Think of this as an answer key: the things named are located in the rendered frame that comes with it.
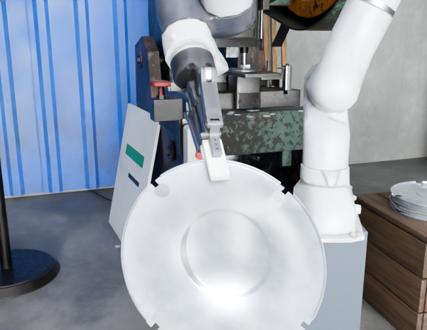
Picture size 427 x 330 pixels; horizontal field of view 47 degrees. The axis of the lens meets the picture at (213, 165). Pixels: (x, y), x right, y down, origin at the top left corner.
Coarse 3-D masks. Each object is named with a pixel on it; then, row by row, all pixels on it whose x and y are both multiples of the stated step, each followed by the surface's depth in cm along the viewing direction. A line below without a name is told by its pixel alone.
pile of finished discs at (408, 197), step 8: (400, 184) 171; (408, 184) 172; (416, 184) 172; (424, 184) 172; (392, 192) 162; (400, 192) 162; (408, 192) 162; (416, 192) 162; (424, 192) 160; (392, 200) 163; (400, 200) 156; (408, 200) 155; (416, 200) 155; (424, 200) 155; (400, 208) 158; (408, 208) 155; (416, 208) 151; (424, 208) 149; (408, 216) 153; (416, 216) 151; (424, 216) 149
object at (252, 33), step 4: (256, 0) 175; (256, 4) 175; (256, 8) 176; (256, 12) 176; (256, 16) 176; (256, 20) 177; (252, 24) 172; (256, 24) 177; (252, 28) 172; (256, 28) 177; (244, 32) 173; (248, 32) 174; (252, 32) 174; (256, 32) 178; (236, 36) 172; (240, 36) 173; (244, 36) 173; (248, 36) 174; (252, 36) 174; (256, 36) 178
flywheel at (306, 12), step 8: (296, 0) 201; (304, 0) 196; (312, 0) 191; (320, 0) 184; (328, 0) 179; (336, 0) 174; (296, 8) 201; (304, 8) 195; (312, 8) 189; (320, 8) 184; (328, 8) 179; (304, 16) 196; (312, 16) 190; (320, 16) 189
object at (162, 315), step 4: (160, 312) 61; (164, 312) 61; (168, 312) 62; (156, 316) 61; (160, 316) 61; (164, 316) 61; (168, 316) 61; (156, 320) 61; (160, 320) 61; (164, 320) 61; (168, 320) 61; (160, 324) 61; (164, 324) 61; (168, 324) 61; (164, 328) 61
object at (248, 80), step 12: (228, 72) 170; (240, 72) 166; (252, 72) 166; (264, 72) 166; (240, 84) 170; (252, 84) 172; (240, 96) 171; (252, 96) 173; (240, 108) 172; (252, 108) 174
